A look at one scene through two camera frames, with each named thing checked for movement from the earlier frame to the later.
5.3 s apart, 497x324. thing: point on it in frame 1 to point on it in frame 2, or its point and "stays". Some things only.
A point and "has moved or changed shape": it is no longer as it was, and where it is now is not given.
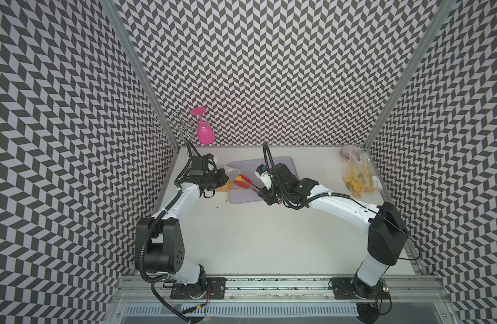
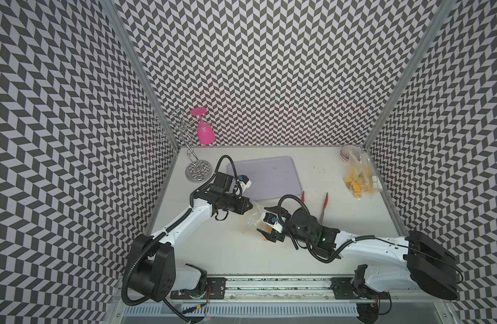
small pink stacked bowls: [346, 150] stays
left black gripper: [223, 179] to [241, 209]
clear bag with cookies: [229, 185] has moved or changed shape
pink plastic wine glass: [205, 133] stays
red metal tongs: [246, 185] has moved or changed shape
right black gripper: [266, 195] to [273, 237]
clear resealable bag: [372, 181] stays
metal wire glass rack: [177, 125] stays
